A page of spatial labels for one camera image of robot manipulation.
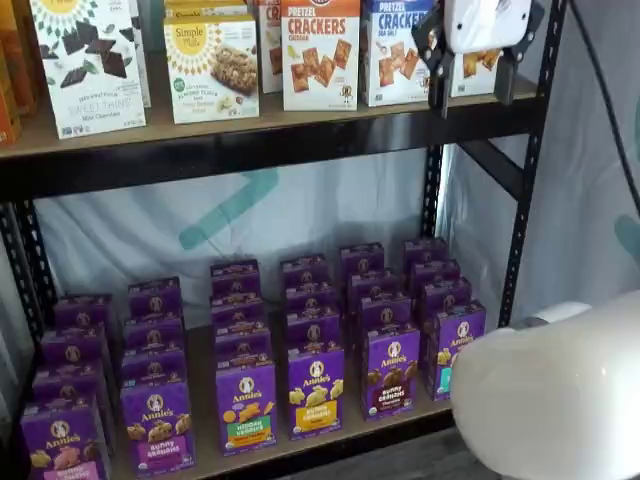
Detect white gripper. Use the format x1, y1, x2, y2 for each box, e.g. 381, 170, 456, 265
411, 0, 547, 120

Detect tan honey mustard crackers box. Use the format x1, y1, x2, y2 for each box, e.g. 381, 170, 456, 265
448, 47, 503, 99

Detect blue sea salt crackers box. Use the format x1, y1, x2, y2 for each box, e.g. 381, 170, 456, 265
360, 0, 442, 108

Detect orange cheddar pretzel crackers box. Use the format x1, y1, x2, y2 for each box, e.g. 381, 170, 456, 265
280, 0, 362, 112
256, 0, 284, 95

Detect purple Annie's box teal patch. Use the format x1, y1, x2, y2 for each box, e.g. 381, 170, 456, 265
418, 276, 474, 321
402, 236, 451, 264
408, 258, 462, 286
424, 299, 488, 402

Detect black metal shelf rack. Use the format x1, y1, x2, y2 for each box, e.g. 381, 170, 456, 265
0, 0, 569, 480

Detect Simple Mills bar box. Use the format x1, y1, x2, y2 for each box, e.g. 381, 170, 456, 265
163, 0, 257, 22
163, 13, 261, 125

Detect purple Annie's box yellow patch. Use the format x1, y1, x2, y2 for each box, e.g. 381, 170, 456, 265
285, 310, 342, 352
279, 253, 330, 289
282, 282, 337, 316
286, 347, 347, 442

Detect purple Annie's box green patch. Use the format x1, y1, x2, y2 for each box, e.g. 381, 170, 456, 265
209, 258, 262, 300
214, 360, 279, 457
213, 325, 275, 367
209, 293, 270, 331

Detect white Sweet Thins box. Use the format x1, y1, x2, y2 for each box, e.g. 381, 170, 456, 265
28, 0, 147, 141
130, 0, 152, 109

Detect purple Annie's box lilac patch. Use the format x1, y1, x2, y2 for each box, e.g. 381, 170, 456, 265
118, 382, 197, 477
120, 348, 190, 390
122, 315, 187, 354
126, 276, 183, 321

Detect orange snack box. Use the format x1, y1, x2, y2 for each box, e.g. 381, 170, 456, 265
0, 37, 25, 147
0, 0, 41, 119

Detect purple Annie's box pink patch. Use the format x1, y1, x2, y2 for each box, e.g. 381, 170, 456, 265
31, 360, 107, 407
39, 325, 110, 369
19, 397, 112, 480
52, 293, 114, 332

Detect white backdrop sheet teal print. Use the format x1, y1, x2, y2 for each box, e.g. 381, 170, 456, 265
0, 0, 640, 416

